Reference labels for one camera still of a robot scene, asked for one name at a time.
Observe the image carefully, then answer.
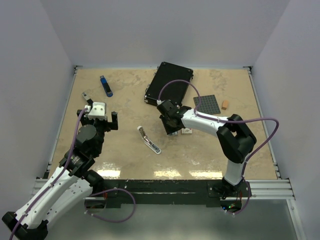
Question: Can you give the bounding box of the white staples box sleeve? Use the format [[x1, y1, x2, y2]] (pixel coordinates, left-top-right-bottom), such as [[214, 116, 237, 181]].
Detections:
[[181, 128, 193, 135]]

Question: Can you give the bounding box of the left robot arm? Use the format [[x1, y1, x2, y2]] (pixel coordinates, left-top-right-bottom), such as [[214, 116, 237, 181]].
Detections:
[[2, 105, 118, 239]]

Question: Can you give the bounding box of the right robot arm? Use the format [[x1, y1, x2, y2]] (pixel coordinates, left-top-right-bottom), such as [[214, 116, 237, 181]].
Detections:
[[157, 100, 257, 197]]

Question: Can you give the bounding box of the black and silver stapler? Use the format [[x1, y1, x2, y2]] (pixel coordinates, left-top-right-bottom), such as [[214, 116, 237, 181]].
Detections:
[[81, 92, 93, 106]]

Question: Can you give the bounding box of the blue stapler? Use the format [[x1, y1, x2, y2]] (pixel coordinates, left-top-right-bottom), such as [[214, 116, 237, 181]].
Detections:
[[100, 75, 113, 98]]

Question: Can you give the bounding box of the grey studded baseplate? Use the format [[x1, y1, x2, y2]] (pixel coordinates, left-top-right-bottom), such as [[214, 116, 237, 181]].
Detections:
[[193, 94, 221, 115]]

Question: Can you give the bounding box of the black hard case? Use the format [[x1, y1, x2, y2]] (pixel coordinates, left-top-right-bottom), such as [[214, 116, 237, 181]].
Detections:
[[143, 61, 194, 106]]

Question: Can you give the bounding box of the plain wooden block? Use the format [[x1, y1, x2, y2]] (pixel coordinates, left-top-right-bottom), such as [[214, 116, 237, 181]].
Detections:
[[221, 100, 229, 110]]

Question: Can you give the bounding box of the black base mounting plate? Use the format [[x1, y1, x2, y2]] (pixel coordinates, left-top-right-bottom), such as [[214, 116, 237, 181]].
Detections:
[[91, 179, 252, 210]]

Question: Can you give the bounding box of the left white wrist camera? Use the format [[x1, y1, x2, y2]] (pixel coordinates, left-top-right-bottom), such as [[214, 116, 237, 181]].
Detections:
[[85, 102, 107, 120]]

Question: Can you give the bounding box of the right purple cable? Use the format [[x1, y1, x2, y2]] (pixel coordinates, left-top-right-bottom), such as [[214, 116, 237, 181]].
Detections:
[[157, 79, 280, 215]]

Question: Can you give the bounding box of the purple cable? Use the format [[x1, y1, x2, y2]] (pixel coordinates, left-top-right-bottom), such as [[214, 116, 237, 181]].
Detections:
[[157, 79, 280, 215], [8, 108, 137, 240]]

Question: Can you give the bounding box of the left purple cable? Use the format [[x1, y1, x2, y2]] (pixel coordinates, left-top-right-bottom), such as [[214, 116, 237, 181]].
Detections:
[[8, 108, 137, 240]]

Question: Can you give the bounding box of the aluminium frame rail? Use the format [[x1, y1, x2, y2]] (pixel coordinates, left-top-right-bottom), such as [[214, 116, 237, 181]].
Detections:
[[18, 159, 83, 240]]

